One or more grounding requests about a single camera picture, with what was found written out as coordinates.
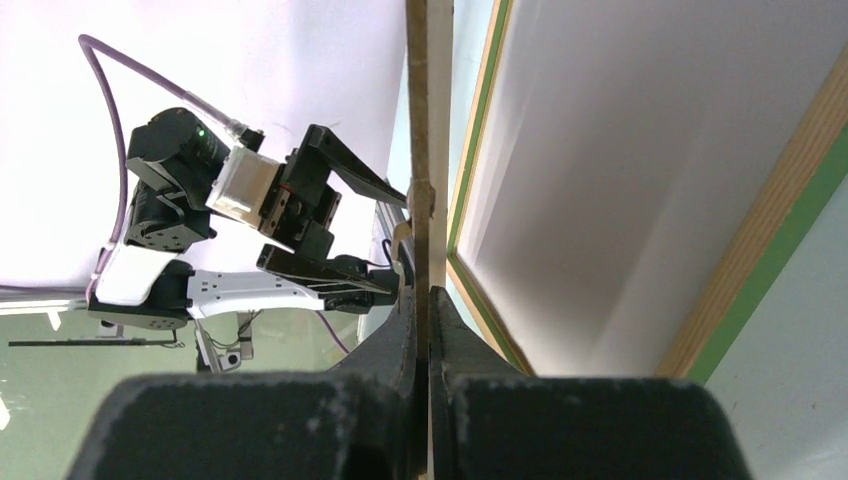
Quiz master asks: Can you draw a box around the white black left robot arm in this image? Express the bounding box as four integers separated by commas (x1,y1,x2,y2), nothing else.
89,107,406,330

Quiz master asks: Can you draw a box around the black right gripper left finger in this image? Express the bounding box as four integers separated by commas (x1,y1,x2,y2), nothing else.
67,250,419,479

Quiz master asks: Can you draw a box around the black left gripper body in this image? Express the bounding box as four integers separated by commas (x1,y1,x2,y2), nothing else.
258,148,342,260

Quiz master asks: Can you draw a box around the brown cardboard backing board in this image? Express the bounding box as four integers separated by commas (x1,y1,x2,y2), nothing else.
406,0,454,292

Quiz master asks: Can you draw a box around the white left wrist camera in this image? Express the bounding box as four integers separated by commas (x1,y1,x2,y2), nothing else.
205,146,282,230

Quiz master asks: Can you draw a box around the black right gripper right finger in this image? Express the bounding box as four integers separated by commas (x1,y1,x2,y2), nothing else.
429,287,751,479

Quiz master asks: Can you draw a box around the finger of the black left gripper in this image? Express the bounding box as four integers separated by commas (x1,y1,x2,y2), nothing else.
256,244,401,314
299,124,407,208

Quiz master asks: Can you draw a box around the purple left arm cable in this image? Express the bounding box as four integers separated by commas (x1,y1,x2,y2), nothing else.
78,34,266,299

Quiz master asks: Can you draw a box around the wooden picture frame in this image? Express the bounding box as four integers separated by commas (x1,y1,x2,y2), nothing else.
448,1,847,381

